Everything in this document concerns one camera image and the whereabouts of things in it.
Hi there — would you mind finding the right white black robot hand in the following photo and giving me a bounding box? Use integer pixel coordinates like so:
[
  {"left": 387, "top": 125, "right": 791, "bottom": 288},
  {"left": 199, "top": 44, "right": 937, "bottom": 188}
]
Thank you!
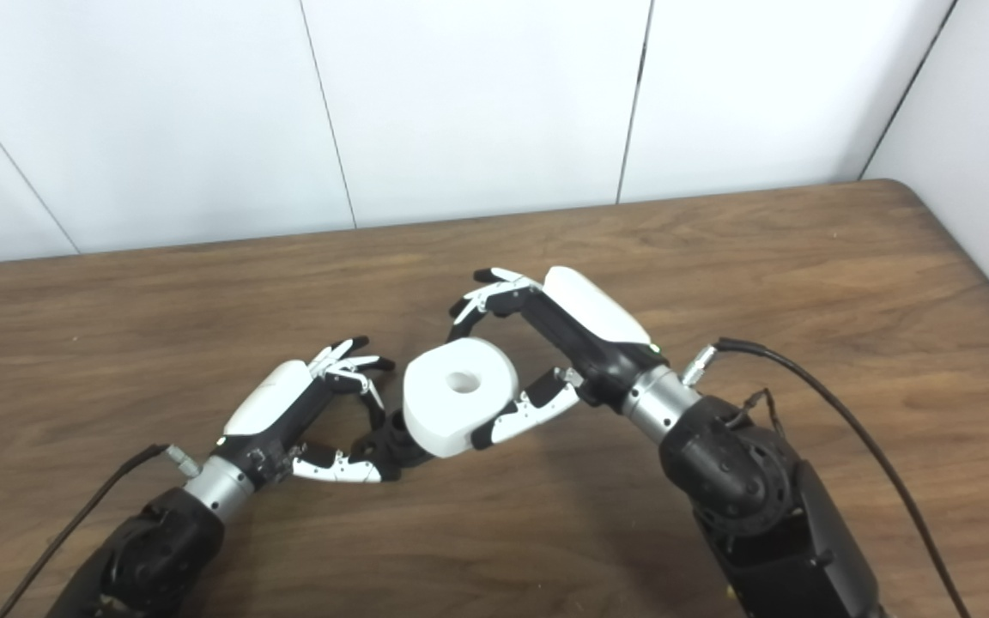
[{"left": 447, "top": 266, "right": 663, "bottom": 451}]

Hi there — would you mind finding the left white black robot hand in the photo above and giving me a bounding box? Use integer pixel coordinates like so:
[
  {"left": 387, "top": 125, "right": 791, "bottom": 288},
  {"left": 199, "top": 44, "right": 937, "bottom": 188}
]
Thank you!
[{"left": 215, "top": 336, "right": 396, "bottom": 490}]

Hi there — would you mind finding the black plastic holder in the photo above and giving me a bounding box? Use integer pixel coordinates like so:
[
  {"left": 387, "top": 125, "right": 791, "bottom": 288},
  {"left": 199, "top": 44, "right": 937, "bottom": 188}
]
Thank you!
[{"left": 353, "top": 410, "right": 435, "bottom": 482}]

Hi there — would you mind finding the round white plastic piece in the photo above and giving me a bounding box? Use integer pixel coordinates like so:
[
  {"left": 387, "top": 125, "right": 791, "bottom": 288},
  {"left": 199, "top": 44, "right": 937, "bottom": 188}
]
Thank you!
[{"left": 402, "top": 337, "right": 519, "bottom": 459}]

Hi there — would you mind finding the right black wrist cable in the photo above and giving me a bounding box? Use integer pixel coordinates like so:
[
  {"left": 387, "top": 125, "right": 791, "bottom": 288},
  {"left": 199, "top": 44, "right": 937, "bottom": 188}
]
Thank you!
[{"left": 682, "top": 337, "right": 972, "bottom": 618}]

